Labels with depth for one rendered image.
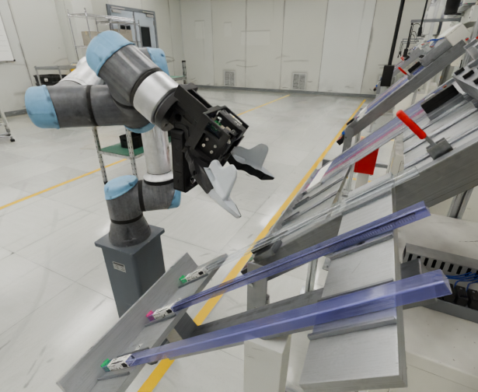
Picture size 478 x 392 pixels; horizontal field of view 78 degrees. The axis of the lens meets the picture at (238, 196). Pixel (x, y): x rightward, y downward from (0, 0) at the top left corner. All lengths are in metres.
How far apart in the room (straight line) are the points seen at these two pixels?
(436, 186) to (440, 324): 0.40
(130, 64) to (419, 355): 0.77
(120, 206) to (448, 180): 0.92
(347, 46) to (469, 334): 8.88
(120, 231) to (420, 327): 0.94
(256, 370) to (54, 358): 1.24
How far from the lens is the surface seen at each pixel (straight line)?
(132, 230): 1.13
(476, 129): 0.64
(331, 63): 9.50
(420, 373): 0.83
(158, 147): 1.01
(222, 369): 1.42
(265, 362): 0.50
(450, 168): 0.56
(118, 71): 0.51
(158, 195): 1.06
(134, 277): 1.20
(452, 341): 0.85
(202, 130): 0.44
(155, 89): 0.48
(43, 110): 0.63
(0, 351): 1.80
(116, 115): 0.60
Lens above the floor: 1.19
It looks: 26 degrees down
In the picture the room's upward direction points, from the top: straight up
